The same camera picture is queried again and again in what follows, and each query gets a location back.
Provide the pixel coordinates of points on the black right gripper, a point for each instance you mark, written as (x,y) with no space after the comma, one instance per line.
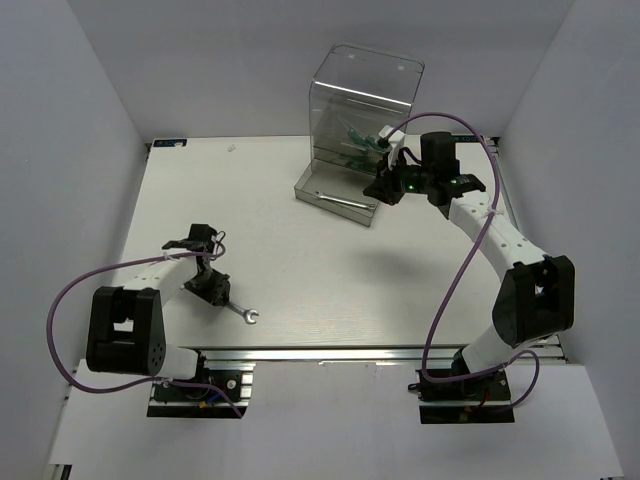
(384,188)

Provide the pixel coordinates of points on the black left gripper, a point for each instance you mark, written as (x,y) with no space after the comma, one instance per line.
(220,287)

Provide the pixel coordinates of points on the silver combination wrench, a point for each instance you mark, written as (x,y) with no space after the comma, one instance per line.
(249,315)
(344,201)

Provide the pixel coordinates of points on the large green handle screwdriver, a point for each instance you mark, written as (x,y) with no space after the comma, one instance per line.
(372,143)
(353,134)

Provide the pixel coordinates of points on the clear acrylic drawer cabinet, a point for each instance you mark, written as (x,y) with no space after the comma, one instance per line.
(356,97)

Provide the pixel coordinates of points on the small green black screwdriver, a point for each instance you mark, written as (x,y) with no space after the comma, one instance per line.
(361,162)

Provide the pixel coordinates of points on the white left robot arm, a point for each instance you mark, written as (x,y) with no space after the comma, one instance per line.
(126,331)

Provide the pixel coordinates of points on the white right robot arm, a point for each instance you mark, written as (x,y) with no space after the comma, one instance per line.
(536,295)

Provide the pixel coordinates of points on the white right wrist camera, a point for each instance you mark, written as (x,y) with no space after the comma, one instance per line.
(391,141)

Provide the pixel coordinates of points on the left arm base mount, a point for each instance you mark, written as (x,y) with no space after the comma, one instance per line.
(218,390)

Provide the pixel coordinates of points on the aluminium table frame rail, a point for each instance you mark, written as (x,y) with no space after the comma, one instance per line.
(534,189)

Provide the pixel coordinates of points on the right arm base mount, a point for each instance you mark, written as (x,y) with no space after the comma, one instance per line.
(486,400)

